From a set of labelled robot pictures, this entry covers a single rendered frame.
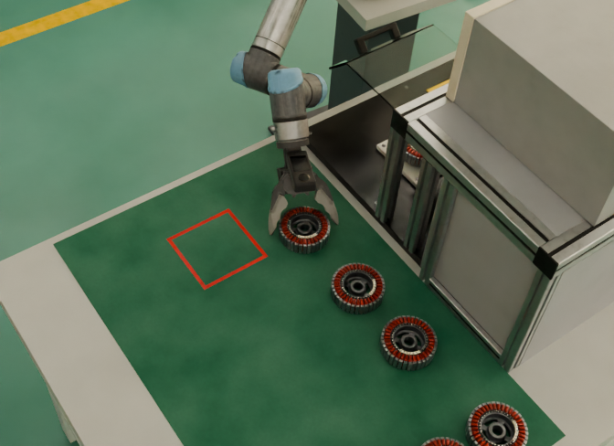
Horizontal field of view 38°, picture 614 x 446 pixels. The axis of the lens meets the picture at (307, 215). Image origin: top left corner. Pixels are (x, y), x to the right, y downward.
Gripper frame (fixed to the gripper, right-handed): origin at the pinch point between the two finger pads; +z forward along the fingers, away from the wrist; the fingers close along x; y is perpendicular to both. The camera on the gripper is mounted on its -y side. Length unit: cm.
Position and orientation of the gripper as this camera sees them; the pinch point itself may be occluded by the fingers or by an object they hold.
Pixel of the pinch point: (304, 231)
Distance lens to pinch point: 193.1
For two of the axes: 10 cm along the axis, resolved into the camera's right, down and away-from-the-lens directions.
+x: -9.8, 1.5, -1.5
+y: -1.7, -1.6, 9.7
